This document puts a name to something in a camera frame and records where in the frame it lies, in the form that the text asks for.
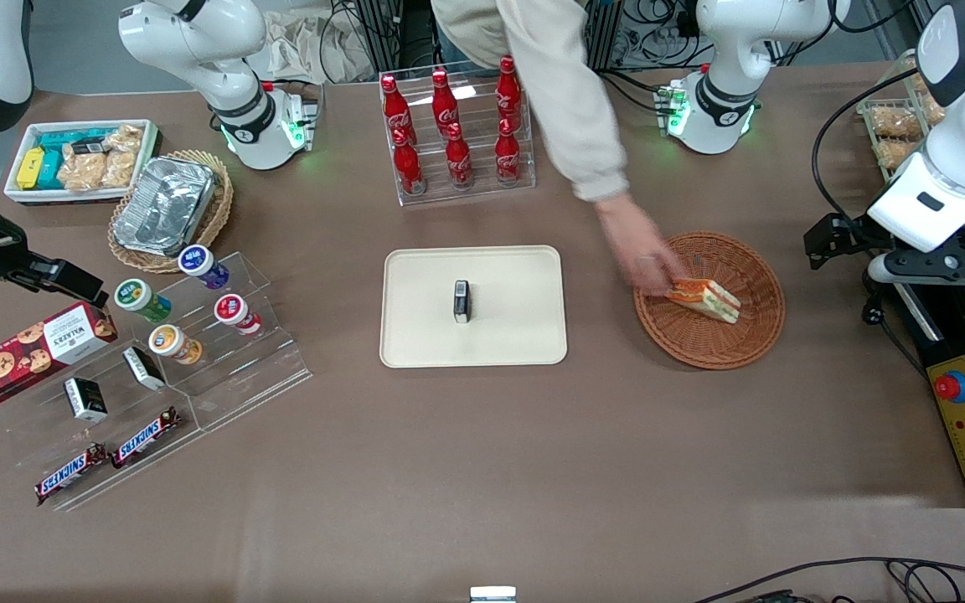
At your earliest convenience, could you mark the person's bare hand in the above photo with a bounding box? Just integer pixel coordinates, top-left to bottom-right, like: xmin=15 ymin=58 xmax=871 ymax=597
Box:
xmin=596 ymin=193 xmax=689 ymax=296

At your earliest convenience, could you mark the triangular sandwich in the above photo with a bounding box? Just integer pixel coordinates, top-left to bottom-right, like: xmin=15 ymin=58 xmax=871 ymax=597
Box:
xmin=665 ymin=278 xmax=741 ymax=325

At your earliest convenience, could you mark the red Walkers cookie box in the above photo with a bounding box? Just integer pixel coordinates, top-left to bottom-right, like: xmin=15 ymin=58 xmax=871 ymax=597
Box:
xmin=0 ymin=301 xmax=119 ymax=410

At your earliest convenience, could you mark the teal snack box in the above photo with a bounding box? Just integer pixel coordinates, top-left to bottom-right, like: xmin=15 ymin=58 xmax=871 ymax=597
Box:
xmin=34 ymin=130 xmax=112 ymax=190

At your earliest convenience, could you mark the cream rectangular tray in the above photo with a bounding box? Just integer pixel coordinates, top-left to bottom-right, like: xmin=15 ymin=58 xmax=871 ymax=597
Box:
xmin=379 ymin=245 xmax=569 ymax=369

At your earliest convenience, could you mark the clear acrylic bottle rack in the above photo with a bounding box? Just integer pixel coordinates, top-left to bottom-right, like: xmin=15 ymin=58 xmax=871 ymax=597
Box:
xmin=379 ymin=57 xmax=537 ymax=207

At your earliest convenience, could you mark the yellow snack box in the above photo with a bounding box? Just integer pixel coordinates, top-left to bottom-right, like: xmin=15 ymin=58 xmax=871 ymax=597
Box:
xmin=16 ymin=147 xmax=46 ymax=191

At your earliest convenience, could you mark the light oval wicker basket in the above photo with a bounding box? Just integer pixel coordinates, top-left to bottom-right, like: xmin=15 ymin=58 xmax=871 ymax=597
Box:
xmin=108 ymin=150 xmax=235 ymax=275

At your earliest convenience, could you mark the black cable with plug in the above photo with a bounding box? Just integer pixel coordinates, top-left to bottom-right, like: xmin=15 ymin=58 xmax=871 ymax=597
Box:
xmin=861 ymin=289 xmax=931 ymax=378

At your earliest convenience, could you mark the Snickers chocolate bar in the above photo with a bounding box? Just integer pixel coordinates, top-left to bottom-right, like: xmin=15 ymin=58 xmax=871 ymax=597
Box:
xmin=111 ymin=407 xmax=182 ymax=469
xmin=34 ymin=444 xmax=108 ymax=506

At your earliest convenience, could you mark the wire rack with snack bags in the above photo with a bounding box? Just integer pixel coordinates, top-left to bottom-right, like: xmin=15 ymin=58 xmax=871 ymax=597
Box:
xmin=858 ymin=50 xmax=948 ymax=181

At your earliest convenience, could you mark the round brown wicker basket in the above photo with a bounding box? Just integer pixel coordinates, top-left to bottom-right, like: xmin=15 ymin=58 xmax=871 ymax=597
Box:
xmin=633 ymin=231 xmax=786 ymax=370

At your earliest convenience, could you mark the red lid yogurt cup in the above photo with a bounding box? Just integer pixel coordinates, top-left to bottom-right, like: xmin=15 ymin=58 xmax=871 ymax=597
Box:
xmin=214 ymin=294 xmax=262 ymax=336

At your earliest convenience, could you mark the orange lid yogurt cup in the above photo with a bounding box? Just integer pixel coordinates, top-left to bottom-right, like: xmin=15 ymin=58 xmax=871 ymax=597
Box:
xmin=148 ymin=324 xmax=204 ymax=366

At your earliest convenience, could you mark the beige sleeved person's arm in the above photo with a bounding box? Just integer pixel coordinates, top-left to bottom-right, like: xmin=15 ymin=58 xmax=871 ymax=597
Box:
xmin=431 ymin=0 xmax=631 ymax=203

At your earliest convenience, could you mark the white plastic snack bin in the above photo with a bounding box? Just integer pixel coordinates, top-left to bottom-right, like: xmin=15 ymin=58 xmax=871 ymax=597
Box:
xmin=3 ymin=119 xmax=162 ymax=206

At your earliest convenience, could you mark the blue lid yogurt cup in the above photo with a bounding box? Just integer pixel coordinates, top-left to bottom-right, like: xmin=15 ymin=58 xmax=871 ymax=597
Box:
xmin=178 ymin=245 xmax=230 ymax=291

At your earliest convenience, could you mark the green lid yogurt cup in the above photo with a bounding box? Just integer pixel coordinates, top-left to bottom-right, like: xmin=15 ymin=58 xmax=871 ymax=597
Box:
xmin=114 ymin=278 xmax=172 ymax=324

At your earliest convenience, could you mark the clear bag of crackers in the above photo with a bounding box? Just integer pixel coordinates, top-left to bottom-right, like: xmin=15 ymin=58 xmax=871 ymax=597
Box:
xmin=58 ymin=142 xmax=107 ymax=193
xmin=101 ymin=125 xmax=145 ymax=189

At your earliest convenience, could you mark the black equipment stand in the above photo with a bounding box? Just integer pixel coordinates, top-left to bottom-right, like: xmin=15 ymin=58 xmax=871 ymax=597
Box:
xmin=889 ymin=276 xmax=965 ymax=509

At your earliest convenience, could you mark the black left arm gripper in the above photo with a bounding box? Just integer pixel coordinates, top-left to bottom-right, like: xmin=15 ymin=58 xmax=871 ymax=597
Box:
xmin=804 ymin=213 xmax=899 ymax=270

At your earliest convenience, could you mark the small black white carton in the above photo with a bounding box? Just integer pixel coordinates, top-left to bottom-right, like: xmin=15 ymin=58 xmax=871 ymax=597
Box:
xmin=64 ymin=378 xmax=108 ymax=423
xmin=123 ymin=346 xmax=167 ymax=392

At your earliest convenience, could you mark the aluminium foil tray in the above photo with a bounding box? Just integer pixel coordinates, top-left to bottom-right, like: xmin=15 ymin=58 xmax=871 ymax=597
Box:
xmin=114 ymin=157 xmax=217 ymax=257

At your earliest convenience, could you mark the beige cloth bag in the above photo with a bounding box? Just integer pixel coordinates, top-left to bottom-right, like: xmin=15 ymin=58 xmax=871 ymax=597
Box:
xmin=263 ymin=10 xmax=383 ymax=85

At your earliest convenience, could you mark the red cola bottle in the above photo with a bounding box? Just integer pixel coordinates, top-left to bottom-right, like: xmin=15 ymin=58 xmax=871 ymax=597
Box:
xmin=431 ymin=70 xmax=460 ymax=135
xmin=380 ymin=74 xmax=416 ymax=145
xmin=496 ymin=55 xmax=523 ymax=126
xmin=445 ymin=123 xmax=474 ymax=190
xmin=495 ymin=120 xmax=522 ymax=185
xmin=393 ymin=130 xmax=426 ymax=196

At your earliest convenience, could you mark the clear acrylic stepped display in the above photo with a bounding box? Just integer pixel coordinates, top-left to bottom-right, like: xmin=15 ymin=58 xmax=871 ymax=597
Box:
xmin=13 ymin=251 xmax=313 ymax=513

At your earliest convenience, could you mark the black floor cable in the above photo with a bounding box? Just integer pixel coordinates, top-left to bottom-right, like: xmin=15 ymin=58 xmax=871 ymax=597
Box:
xmin=692 ymin=557 xmax=965 ymax=603

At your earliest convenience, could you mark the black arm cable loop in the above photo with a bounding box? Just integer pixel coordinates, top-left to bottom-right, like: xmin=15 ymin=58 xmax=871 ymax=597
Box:
xmin=812 ymin=65 xmax=923 ymax=220

